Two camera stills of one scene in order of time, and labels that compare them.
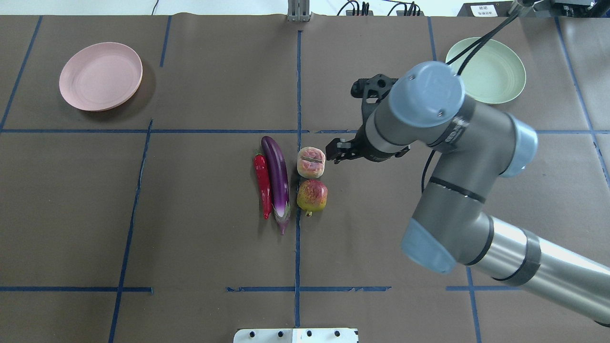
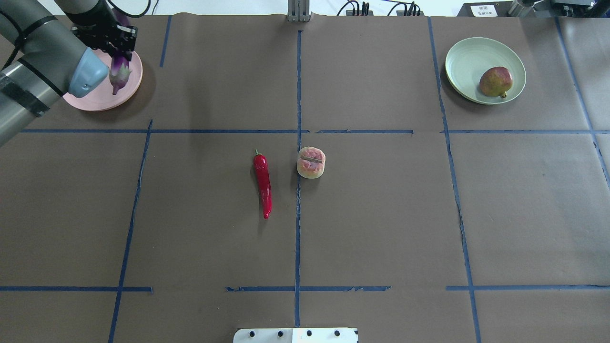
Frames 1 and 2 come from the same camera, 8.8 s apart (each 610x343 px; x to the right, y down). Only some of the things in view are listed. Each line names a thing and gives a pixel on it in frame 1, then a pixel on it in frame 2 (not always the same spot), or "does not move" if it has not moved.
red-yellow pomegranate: (311, 196) to (496, 81)
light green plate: (495, 75) does not move
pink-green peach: (310, 162) does not move
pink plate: (101, 76) does not move
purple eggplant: (281, 203) to (120, 68)
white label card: (483, 10) does not move
